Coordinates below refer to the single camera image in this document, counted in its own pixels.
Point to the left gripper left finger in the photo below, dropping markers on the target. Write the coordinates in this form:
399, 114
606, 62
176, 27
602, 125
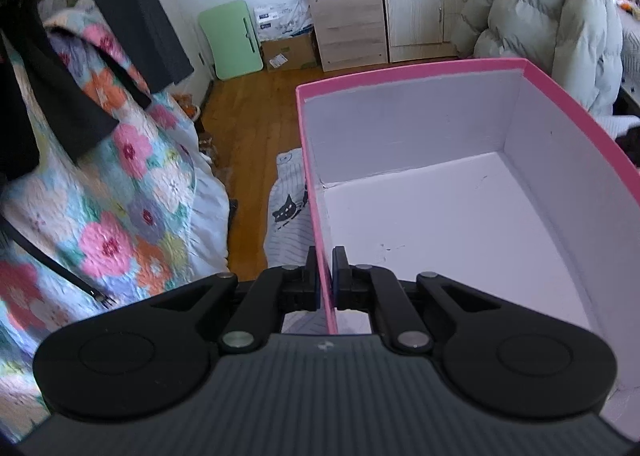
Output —
276, 292

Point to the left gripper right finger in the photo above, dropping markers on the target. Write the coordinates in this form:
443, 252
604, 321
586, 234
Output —
377, 292

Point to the pink cardboard box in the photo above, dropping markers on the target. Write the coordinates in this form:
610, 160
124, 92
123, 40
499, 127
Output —
485, 171

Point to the floral quilt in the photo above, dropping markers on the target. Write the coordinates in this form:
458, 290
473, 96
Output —
140, 214

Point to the cardboard box on floor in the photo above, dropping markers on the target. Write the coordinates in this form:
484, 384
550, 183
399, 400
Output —
291, 54

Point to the green folding table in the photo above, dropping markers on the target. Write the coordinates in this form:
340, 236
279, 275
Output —
232, 39

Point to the black hanging coat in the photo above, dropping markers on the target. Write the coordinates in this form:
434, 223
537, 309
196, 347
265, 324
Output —
78, 123

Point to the tissue packs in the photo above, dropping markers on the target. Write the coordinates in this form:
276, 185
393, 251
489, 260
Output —
280, 21

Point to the grey puffer jacket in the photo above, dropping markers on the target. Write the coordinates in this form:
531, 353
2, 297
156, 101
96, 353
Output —
577, 43

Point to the dark grey hanging shirt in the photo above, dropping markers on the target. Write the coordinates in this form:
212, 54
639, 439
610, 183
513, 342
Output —
145, 33

